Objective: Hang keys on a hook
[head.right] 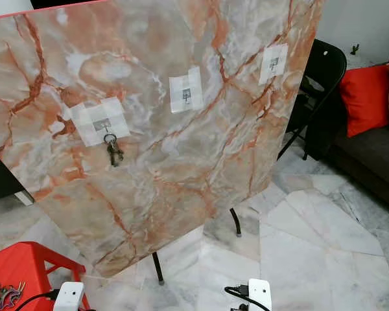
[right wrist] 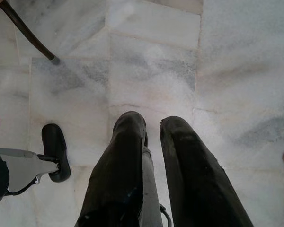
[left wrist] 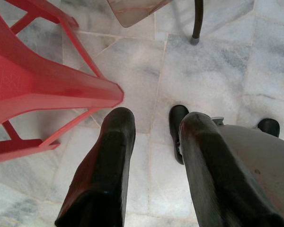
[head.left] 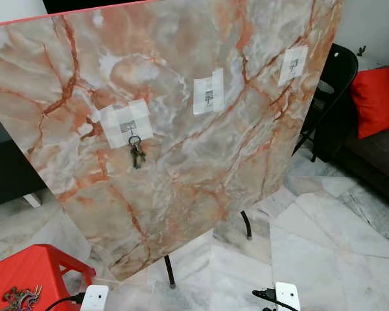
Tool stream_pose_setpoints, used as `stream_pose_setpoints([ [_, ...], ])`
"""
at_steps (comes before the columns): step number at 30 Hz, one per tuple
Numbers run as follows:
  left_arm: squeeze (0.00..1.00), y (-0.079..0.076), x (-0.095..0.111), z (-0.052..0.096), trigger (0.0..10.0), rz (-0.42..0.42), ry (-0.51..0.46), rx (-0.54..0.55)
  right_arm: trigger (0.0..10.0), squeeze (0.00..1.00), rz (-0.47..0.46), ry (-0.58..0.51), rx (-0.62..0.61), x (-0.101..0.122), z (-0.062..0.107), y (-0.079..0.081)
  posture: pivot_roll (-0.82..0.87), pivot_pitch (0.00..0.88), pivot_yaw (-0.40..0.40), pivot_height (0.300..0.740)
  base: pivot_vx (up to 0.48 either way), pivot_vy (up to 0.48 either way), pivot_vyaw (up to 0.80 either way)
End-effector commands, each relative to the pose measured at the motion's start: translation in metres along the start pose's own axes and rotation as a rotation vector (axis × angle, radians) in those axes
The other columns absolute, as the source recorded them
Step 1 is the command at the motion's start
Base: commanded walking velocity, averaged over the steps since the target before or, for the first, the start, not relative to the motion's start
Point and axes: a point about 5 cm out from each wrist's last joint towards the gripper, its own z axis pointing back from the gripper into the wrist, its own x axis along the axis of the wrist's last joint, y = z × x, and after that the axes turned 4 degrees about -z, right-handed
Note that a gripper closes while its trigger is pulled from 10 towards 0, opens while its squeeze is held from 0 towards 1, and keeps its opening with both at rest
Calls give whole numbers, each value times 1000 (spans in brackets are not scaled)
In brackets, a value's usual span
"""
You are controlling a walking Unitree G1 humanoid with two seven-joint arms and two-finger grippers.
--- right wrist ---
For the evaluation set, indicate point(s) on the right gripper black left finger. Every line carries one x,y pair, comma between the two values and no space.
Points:
116,170

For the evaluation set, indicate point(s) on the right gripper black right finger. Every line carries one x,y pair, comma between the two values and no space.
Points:
194,179

